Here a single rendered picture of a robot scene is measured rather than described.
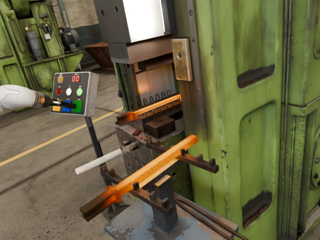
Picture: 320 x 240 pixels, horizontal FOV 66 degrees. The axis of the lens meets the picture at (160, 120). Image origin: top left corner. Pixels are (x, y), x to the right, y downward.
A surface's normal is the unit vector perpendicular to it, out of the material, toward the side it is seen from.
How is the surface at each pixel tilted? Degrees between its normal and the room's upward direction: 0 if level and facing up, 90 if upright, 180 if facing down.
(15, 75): 90
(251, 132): 90
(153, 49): 90
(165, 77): 90
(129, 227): 0
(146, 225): 0
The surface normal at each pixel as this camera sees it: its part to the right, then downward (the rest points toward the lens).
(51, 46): 0.58, 0.04
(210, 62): -0.80, 0.35
